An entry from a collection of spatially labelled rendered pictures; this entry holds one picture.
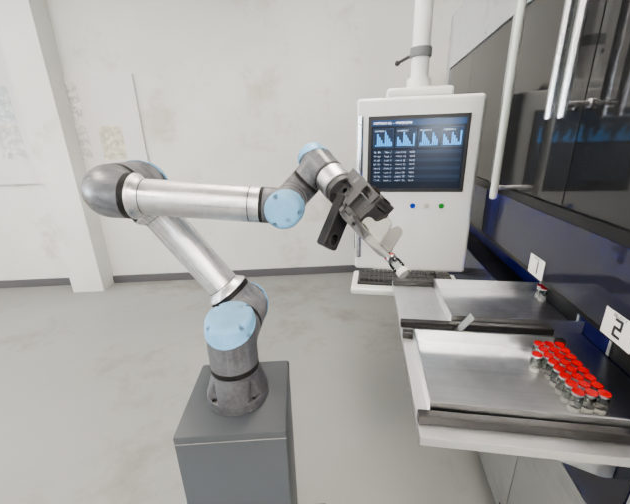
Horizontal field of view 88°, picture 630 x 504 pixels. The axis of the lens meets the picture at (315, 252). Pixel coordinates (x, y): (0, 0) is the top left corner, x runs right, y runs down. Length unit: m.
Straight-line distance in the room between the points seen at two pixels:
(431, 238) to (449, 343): 0.70
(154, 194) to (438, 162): 1.12
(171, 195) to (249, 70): 2.77
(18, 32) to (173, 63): 1.13
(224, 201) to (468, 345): 0.70
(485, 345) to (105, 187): 0.95
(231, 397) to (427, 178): 1.13
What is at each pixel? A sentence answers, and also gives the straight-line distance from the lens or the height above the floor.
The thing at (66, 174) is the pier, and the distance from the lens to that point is 3.76.
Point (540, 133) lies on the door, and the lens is 1.25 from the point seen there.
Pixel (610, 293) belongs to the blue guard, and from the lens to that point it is 0.92.
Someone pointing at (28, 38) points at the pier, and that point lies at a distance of 3.84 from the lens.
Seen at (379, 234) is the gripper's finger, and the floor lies 1.23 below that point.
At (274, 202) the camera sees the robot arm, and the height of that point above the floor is 1.29.
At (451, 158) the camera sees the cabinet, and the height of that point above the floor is 1.31.
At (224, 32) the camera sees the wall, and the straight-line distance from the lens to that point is 3.50.
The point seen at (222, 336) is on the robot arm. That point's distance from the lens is 0.77.
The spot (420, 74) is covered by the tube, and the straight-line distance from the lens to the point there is 1.56.
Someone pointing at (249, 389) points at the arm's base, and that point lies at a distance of 0.85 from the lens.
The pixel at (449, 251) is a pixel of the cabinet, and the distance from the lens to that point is 1.60.
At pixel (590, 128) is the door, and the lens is 1.05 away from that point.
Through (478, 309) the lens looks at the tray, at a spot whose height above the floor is 0.88.
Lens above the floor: 1.40
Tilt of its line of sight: 19 degrees down
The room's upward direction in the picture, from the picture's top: 2 degrees counter-clockwise
